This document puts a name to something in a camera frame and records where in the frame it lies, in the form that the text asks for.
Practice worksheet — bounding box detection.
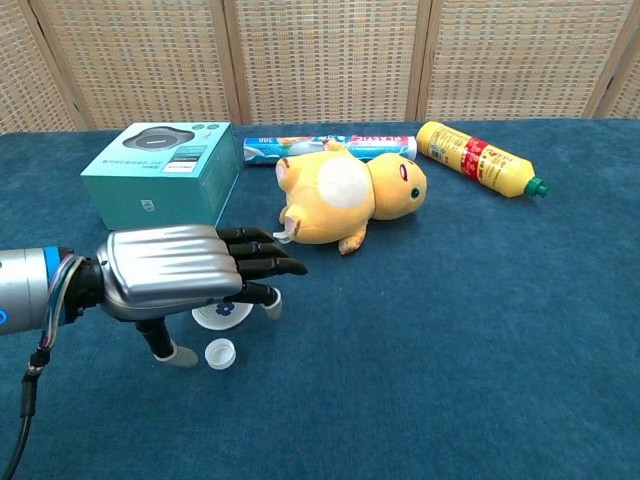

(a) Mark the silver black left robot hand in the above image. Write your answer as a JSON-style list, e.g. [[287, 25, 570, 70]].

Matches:
[[94, 224, 309, 369]]

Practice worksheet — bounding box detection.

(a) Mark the small white bottle cap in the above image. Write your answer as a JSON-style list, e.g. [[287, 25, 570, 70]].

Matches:
[[204, 337, 238, 372]]

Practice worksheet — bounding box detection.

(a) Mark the white floral paper cup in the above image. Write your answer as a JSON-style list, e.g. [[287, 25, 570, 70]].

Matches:
[[191, 298, 255, 332]]

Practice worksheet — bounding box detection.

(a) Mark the teal cardboard speaker box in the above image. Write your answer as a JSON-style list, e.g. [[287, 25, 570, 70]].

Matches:
[[80, 121, 240, 234]]

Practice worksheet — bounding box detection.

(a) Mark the blue printed plastic bag roll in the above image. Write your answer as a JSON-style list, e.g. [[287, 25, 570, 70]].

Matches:
[[242, 133, 419, 169]]

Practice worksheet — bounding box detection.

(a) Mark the yellow plush animal toy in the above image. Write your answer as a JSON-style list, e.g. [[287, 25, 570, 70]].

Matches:
[[272, 139, 429, 257]]

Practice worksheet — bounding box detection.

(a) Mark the dark blue tablecloth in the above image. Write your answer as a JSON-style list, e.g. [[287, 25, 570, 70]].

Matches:
[[0, 118, 640, 480]]

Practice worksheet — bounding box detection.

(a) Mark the woven rattan folding screen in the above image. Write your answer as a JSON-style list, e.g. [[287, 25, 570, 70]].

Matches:
[[0, 0, 640, 135]]

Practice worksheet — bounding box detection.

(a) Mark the yellow bottle with green cap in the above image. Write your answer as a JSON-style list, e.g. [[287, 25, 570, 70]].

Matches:
[[415, 120, 551, 200]]

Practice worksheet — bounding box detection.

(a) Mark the multicolour wire bundle black cable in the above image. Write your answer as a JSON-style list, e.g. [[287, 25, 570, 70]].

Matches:
[[0, 254, 86, 480]]

